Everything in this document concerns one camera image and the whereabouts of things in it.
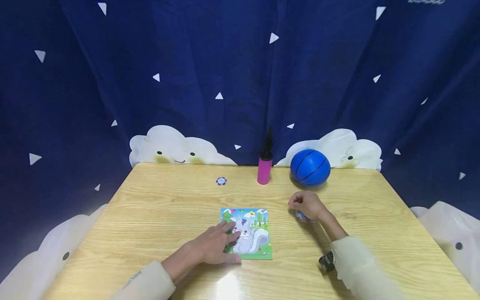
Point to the blue and white round chip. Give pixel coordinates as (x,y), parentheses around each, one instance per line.
(221,181)

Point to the squirrel picture puzzle board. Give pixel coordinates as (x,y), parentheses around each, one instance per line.
(255,237)

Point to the loose puzzle pieces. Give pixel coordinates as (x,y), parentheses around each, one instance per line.
(302,216)

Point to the person's left hand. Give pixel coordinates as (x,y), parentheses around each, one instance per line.
(210,249)

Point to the black wrist band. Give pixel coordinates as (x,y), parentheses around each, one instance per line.
(327,261)

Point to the person's left thumb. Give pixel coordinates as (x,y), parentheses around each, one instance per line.
(232,258)

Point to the person's left fingers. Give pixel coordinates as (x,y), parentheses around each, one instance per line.
(227,233)

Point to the person's left forearm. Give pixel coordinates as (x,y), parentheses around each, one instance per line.
(157,277)

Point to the pink and black air pump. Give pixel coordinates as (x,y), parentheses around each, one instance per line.
(265,162)

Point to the person's right fingers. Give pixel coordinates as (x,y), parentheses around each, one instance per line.
(294,201)

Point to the blue ball with black lines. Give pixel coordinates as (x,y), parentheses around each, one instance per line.
(310,167)

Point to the person's right hand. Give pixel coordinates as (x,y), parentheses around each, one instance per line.
(306,204)

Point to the person's right forearm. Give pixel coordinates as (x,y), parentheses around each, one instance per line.
(356,262)

